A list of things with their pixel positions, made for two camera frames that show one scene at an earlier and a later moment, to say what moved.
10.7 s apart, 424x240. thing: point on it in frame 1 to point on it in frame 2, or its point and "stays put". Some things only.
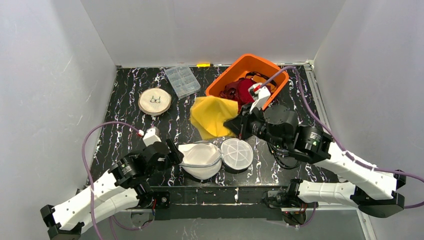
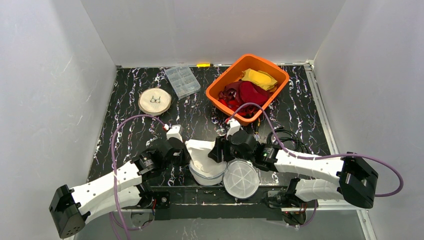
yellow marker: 203,65 stays put
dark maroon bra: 231,90 stays put
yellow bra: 208,114 to 262,80
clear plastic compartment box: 183,81 stays put
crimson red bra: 244,96 stays put
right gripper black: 244,123 to 218,151
